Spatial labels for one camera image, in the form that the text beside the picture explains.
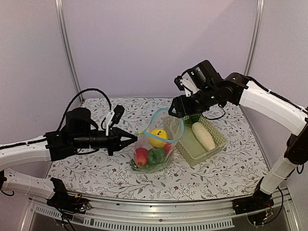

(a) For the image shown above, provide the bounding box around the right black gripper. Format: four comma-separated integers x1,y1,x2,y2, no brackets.
168,85,219,117

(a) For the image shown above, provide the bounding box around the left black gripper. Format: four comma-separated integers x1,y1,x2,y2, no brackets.
73,128,138,156

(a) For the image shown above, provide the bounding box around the beige perforated plastic basket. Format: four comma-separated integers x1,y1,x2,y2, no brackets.
176,114,227,167

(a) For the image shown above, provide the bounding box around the red toy apple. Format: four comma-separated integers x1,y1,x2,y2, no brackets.
134,147,148,167

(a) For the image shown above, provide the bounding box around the clear zip top bag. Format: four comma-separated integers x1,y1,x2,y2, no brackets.
130,108,184,173

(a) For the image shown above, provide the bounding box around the yellow toy apple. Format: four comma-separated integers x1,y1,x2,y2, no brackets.
149,128,168,148

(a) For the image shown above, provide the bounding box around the red toy pepper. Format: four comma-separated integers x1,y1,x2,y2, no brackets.
164,142,173,156

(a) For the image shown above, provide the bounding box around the green toy vegetable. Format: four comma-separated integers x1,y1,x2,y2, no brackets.
148,148,166,166

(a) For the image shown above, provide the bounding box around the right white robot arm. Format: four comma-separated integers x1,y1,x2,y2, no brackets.
168,60,308,210

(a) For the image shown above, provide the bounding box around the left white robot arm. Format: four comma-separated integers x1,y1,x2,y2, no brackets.
0,100,138,209

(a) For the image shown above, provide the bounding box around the floral table mat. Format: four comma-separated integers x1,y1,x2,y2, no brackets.
47,104,268,201

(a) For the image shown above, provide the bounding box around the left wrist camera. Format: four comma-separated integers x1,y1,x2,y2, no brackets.
101,105,125,136

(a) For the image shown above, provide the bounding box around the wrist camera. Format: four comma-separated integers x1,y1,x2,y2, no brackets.
101,105,125,136
174,76,195,97

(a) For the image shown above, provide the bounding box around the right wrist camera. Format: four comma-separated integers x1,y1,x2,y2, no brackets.
174,76,195,97

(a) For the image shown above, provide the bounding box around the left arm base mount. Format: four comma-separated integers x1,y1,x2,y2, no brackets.
47,178,91,214

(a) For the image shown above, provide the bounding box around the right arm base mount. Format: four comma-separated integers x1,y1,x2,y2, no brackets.
232,182,274,226

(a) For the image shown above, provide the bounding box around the right aluminium frame post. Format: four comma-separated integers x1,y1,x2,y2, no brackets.
244,0,265,76

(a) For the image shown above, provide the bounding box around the aluminium frame post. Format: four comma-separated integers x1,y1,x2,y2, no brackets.
244,0,265,76
54,0,81,93

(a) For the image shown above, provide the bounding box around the left aluminium frame post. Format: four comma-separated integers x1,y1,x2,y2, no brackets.
54,0,81,93

